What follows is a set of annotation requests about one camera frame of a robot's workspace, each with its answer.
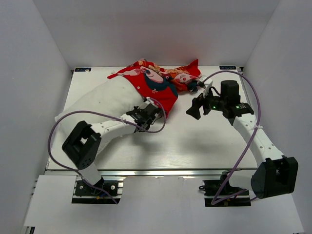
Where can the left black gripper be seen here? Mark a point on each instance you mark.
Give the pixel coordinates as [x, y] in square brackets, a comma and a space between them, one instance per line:
[137, 109]

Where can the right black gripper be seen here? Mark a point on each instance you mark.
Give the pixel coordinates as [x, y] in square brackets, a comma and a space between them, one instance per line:
[197, 103]

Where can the white pillow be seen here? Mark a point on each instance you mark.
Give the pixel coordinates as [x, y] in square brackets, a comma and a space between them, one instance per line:
[114, 97]

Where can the red cartoon print pillowcase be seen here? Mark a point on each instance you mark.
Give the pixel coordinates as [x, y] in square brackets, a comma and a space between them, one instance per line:
[153, 81]

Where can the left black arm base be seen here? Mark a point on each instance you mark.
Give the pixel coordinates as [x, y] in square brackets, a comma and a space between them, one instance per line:
[109, 193]

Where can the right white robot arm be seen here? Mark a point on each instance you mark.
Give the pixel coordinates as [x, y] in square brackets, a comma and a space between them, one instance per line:
[275, 174]

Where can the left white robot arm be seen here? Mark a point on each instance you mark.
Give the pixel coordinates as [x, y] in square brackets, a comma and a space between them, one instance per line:
[86, 141]

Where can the blue label sticker right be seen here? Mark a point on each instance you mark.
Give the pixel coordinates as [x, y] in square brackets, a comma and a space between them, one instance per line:
[227, 67]

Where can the blue label sticker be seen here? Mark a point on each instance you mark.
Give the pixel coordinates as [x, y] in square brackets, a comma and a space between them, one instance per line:
[227, 67]
[85, 69]

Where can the blue label sticker left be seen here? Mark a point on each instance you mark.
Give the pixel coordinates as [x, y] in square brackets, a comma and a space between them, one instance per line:
[85, 69]

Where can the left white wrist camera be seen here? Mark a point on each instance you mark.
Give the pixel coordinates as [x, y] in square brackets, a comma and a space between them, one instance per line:
[149, 100]

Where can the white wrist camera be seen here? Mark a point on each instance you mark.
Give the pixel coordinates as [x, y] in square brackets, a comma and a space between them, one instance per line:
[205, 83]
[149, 100]

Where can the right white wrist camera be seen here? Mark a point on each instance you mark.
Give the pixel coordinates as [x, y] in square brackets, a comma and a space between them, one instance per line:
[205, 83]

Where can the aluminium table frame rail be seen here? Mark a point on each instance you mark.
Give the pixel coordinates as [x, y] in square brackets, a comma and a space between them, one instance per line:
[207, 172]

